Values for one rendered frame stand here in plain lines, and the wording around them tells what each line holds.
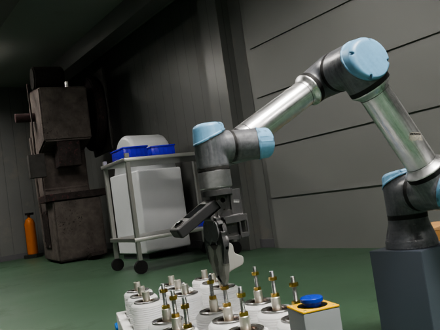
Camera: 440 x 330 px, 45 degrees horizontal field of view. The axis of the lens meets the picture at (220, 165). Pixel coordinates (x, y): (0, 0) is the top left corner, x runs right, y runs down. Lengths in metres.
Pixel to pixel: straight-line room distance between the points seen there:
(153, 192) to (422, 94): 2.93
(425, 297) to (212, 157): 0.76
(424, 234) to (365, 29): 2.56
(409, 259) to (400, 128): 0.38
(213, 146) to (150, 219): 4.32
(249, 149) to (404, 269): 0.64
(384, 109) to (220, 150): 0.49
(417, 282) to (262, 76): 3.41
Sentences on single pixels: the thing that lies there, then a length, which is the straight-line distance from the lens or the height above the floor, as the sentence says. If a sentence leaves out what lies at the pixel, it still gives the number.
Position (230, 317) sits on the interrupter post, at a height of 0.26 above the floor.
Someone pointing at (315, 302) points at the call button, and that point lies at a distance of 0.97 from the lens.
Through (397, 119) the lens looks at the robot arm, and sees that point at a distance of 1.48.
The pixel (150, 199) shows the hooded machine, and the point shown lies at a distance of 5.50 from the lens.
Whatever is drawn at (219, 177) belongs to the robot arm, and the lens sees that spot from 1.19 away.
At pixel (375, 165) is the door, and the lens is 3.96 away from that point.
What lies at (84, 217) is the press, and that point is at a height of 0.50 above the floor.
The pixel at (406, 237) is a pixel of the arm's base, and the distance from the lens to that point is 1.64.
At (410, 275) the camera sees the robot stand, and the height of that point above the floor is 0.23.
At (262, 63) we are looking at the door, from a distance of 4.79.
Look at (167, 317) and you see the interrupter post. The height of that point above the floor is 0.26.
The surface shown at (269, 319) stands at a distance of 1.24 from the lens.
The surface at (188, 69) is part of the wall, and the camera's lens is 5.85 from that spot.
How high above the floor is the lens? 0.53
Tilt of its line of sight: 3 degrees up
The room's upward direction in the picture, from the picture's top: 8 degrees counter-clockwise
